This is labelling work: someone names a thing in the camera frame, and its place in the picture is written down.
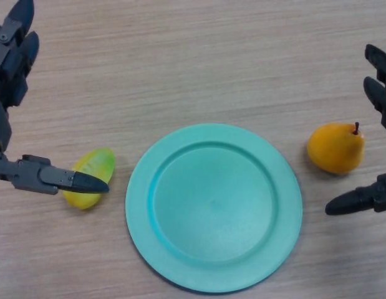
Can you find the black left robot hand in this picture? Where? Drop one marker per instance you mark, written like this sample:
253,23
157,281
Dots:
30,174

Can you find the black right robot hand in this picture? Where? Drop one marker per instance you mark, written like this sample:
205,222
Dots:
383,93

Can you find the yellow orange pear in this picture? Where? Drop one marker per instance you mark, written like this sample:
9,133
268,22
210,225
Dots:
334,149

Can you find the teal green round plate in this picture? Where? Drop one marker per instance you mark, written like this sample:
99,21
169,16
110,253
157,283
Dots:
214,211

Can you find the yellow-green mango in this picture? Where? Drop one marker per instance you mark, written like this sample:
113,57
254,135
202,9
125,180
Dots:
96,162

